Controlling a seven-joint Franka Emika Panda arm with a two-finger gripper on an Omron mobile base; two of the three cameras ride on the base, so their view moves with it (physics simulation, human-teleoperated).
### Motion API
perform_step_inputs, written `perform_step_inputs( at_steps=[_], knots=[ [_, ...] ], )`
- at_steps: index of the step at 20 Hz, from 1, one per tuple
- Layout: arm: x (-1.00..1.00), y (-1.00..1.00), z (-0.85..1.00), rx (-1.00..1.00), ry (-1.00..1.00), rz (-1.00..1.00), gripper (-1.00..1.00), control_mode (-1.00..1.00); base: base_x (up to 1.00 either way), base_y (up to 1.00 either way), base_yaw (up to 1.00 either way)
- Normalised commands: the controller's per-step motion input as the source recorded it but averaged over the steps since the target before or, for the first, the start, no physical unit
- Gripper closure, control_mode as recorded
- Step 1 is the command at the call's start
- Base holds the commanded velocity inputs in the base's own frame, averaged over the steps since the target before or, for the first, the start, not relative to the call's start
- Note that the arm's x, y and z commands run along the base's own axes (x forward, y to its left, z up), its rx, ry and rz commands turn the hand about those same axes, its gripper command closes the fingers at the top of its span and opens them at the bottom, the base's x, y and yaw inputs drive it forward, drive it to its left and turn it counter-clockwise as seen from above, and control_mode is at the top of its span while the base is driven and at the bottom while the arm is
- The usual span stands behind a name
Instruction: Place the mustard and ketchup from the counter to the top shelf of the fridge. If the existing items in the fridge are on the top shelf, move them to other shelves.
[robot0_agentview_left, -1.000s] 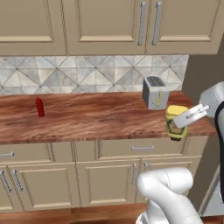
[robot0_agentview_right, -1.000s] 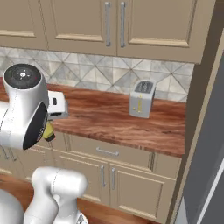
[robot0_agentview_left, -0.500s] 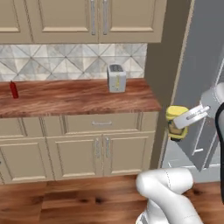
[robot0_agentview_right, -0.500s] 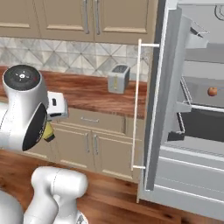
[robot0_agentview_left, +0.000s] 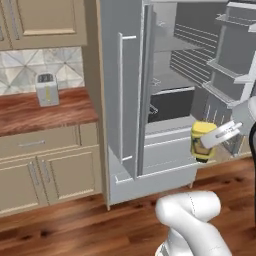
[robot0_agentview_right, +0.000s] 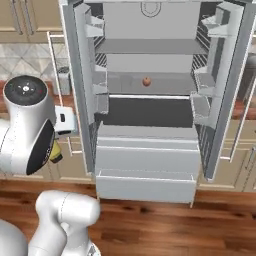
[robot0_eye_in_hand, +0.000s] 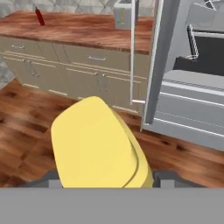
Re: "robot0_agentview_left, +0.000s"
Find black fridge crisper drawer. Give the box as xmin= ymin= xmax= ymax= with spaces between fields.
xmin=147 ymin=86 xmax=197 ymax=124

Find silver base cupboard handle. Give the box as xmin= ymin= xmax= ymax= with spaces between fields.
xmin=40 ymin=159 xmax=52 ymax=184
xmin=27 ymin=161 xmax=40 ymax=187

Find silver fridge freezer drawer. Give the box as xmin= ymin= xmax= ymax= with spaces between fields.
xmin=108 ymin=124 xmax=208 ymax=206

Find beige base cupboard door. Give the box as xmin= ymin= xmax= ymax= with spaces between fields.
xmin=36 ymin=145 xmax=103 ymax=205
xmin=0 ymin=159 xmax=48 ymax=216

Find white toaster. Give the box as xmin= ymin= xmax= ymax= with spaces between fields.
xmin=34 ymin=72 xmax=61 ymax=108

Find silver drawer handle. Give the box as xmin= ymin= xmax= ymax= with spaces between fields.
xmin=17 ymin=139 xmax=47 ymax=148

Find yellow mustard bottle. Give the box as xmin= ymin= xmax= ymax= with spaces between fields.
xmin=189 ymin=121 xmax=219 ymax=164

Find beige drawer front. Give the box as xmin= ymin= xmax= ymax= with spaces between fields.
xmin=0 ymin=125 xmax=82 ymax=159

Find silver fridge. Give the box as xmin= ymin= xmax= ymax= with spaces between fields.
xmin=99 ymin=0 xmax=256 ymax=206

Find narrow beige wall cupboard door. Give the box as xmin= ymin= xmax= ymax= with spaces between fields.
xmin=0 ymin=0 xmax=13 ymax=52

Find long silver fridge door handle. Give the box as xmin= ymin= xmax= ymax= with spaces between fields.
xmin=117 ymin=32 xmax=138 ymax=163

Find silver wall cupboard handle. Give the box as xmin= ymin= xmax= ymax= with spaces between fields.
xmin=8 ymin=0 xmax=20 ymax=41

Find silver fridge door with handle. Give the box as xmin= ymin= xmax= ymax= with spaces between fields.
xmin=99 ymin=0 xmax=152 ymax=180

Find silver fridge door with racks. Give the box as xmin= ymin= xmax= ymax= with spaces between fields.
xmin=201 ymin=0 xmax=256 ymax=158

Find wide beige wall cupboard door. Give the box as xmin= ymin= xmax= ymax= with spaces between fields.
xmin=5 ymin=0 xmax=88 ymax=50

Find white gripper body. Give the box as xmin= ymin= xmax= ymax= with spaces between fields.
xmin=199 ymin=120 xmax=244 ymax=150

